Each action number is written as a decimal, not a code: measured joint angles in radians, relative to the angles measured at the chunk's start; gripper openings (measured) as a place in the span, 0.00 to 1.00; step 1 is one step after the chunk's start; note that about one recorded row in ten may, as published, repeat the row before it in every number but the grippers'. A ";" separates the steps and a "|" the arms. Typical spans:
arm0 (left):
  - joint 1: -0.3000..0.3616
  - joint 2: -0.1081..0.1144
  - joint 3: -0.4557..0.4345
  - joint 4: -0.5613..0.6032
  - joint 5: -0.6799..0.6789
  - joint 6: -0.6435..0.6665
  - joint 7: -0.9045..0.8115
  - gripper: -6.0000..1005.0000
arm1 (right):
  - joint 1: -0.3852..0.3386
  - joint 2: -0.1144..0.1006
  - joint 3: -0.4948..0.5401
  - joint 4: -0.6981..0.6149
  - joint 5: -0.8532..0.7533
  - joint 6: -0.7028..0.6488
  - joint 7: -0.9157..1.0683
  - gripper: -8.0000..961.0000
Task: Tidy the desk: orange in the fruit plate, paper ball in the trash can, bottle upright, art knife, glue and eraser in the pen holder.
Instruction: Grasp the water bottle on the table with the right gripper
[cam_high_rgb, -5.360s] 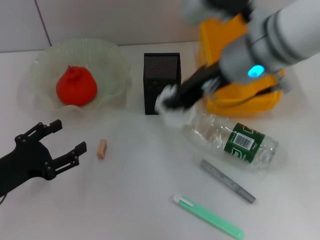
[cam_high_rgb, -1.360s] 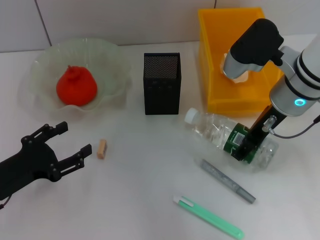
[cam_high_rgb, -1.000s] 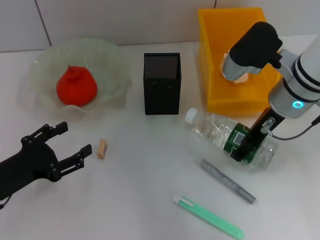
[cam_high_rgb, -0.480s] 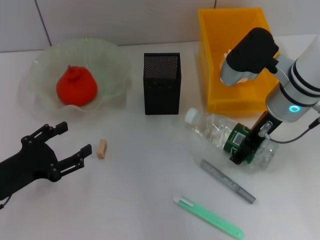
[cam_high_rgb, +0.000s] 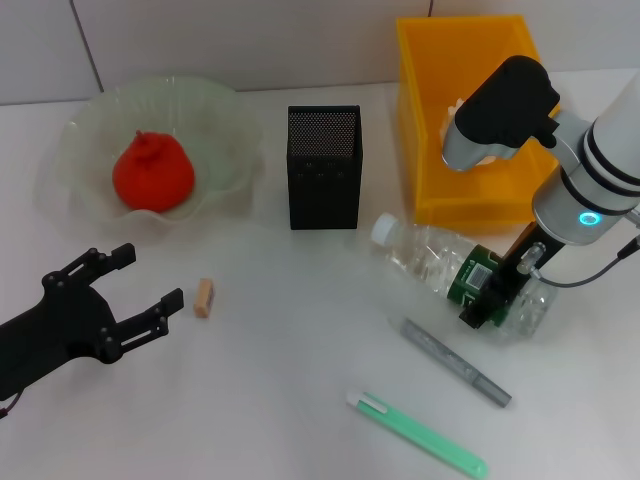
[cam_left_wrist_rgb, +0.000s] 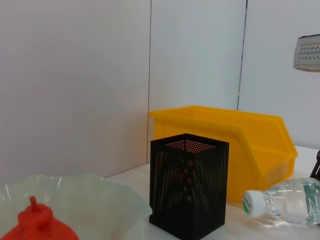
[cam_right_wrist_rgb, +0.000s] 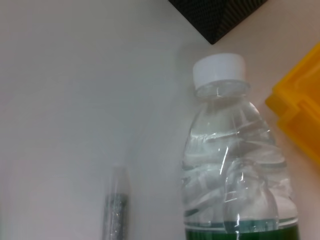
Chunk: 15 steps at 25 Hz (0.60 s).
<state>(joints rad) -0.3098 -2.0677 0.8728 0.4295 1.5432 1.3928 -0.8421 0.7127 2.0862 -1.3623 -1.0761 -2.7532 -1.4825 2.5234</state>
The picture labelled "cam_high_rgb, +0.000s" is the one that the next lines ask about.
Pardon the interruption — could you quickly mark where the white paper ball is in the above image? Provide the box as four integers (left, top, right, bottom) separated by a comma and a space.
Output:
438, 97, 504, 169

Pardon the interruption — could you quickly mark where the left gripper cable with plug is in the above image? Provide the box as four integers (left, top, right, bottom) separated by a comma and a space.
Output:
0, 389, 24, 419

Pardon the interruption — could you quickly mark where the orange fruit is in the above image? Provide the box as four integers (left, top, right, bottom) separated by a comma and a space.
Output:
111, 129, 196, 215

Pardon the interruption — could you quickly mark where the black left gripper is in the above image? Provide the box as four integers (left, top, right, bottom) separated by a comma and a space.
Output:
0, 243, 185, 401

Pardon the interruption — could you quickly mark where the green pen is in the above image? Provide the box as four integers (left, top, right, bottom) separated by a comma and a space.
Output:
345, 390, 490, 480

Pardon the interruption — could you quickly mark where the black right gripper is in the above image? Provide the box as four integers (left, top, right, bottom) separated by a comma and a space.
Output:
459, 222, 569, 330

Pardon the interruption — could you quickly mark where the grey marker pen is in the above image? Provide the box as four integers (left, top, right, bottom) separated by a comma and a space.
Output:
399, 317, 513, 409

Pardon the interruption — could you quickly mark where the yellow plastic bin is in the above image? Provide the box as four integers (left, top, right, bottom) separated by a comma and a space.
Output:
395, 14, 571, 229

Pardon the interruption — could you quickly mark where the small wooden block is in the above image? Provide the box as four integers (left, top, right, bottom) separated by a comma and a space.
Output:
193, 278, 217, 320

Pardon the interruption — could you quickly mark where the clear plastic water bottle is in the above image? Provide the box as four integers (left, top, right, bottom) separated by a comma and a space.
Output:
370, 212, 559, 346

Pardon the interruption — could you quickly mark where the green glass fruit plate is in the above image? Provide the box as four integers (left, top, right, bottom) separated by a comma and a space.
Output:
37, 74, 264, 229

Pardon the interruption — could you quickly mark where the black mesh pen holder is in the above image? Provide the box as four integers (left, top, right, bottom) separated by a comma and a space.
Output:
286, 104, 362, 231

